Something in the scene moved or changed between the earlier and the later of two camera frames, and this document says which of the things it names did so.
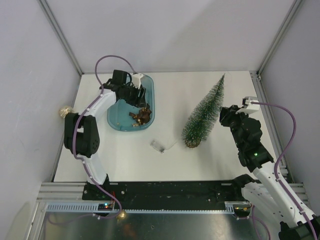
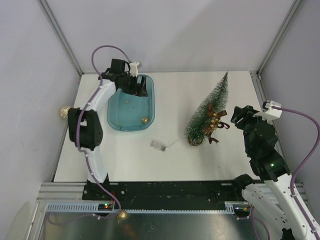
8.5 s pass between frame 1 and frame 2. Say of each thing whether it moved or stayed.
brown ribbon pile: moved
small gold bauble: stayed
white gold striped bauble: stayed
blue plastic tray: stayed
